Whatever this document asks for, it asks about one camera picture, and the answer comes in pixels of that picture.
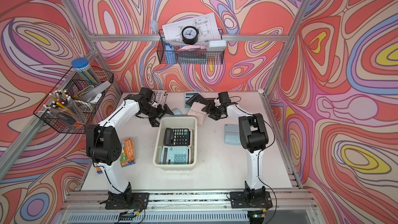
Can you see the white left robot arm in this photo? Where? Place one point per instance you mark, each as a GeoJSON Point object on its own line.
{"type": "Point", "coordinates": [108, 128]}

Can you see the cream plastic storage box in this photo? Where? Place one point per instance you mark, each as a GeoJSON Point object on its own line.
{"type": "Point", "coordinates": [183, 122]}

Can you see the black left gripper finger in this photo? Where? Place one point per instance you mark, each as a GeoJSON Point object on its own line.
{"type": "Point", "coordinates": [165, 110]}
{"type": "Point", "coordinates": [154, 122]}

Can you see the black round clock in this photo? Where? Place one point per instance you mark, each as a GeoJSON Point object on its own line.
{"type": "Point", "coordinates": [190, 35]}

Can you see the black wire side basket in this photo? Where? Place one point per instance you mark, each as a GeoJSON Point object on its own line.
{"type": "Point", "coordinates": [72, 83]}

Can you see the blue lid pencil jar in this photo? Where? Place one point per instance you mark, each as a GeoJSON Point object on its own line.
{"type": "Point", "coordinates": [85, 70]}

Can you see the white box in side basket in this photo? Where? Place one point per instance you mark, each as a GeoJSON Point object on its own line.
{"type": "Point", "coordinates": [93, 94]}

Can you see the white paper drawing sheet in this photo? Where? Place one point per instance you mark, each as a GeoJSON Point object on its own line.
{"type": "Point", "coordinates": [206, 24]}

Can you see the light blue calculator far left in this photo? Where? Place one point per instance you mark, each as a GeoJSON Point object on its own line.
{"type": "Point", "coordinates": [176, 112]}

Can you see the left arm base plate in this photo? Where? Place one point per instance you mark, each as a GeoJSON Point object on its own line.
{"type": "Point", "coordinates": [127, 201]}

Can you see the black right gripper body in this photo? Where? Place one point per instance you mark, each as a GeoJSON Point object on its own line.
{"type": "Point", "coordinates": [219, 113]}

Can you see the black calculator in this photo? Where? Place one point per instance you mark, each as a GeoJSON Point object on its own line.
{"type": "Point", "coordinates": [198, 98]}
{"type": "Point", "coordinates": [177, 137]}

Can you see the design weekly magazine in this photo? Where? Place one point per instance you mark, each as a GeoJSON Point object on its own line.
{"type": "Point", "coordinates": [160, 96]}

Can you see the white device in basket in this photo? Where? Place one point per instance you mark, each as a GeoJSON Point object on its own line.
{"type": "Point", "coordinates": [216, 46]}

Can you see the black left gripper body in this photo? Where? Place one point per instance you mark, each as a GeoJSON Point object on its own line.
{"type": "Point", "coordinates": [151, 111]}

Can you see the clear cup of pens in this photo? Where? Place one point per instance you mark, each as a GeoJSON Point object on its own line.
{"type": "Point", "coordinates": [64, 108]}

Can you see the colourful treehouse book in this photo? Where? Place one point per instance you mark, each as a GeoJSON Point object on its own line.
{"type": "Point", "coordinates": [127, 152]}

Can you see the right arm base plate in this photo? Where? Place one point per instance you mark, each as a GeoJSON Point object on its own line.
{"type": "Point", "coordinates": [240, 199]}

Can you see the teal calculator at back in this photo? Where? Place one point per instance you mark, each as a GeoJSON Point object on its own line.
{"type": "Point", "coordinates": [187, 97]}

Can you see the light blue calculator face down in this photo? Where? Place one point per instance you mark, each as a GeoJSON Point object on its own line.
{"type": "Point", "coordinates": [231, 134]}

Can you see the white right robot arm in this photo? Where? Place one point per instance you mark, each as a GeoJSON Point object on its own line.
{"type": "Point", "coordinates": [253, 138]}

